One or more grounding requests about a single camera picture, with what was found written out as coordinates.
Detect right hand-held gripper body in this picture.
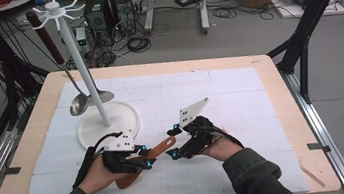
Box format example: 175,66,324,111
173,95,223,160

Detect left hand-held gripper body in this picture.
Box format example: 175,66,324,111
98,129,145,178

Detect orange wooden rice paddle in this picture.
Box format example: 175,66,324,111
110,135,183,191

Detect white utensil rack stand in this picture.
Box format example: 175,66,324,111
24,0,144,159

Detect steel spatula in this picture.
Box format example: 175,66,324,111
79,59,117,108

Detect steel ladle brown handle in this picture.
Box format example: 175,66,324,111
25,5,91,121

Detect person's left hand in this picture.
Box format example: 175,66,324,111
73,151,130,194

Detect person's right hand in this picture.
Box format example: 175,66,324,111
197,130,247,166

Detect white grid mat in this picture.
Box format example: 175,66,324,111
4,52,312,194

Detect white desk leg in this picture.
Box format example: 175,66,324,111
140,0,162,35
197,0,219,37

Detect small grey power supply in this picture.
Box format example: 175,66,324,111
73,26,90,54

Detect black computer tower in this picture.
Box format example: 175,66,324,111
82,0,116,36
109,0,138,38

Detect black metal stand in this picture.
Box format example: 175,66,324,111
259,0,344,109
0,0,58,133

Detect white floor board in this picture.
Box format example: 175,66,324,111
270,0,344,25

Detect white round table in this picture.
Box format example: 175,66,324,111
0,0,42,14

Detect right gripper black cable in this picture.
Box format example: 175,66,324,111
196,120,245,156

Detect black cable coil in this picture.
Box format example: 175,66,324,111
125,33,154,55

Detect black cable loops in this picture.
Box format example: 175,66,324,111
211,0,276,29

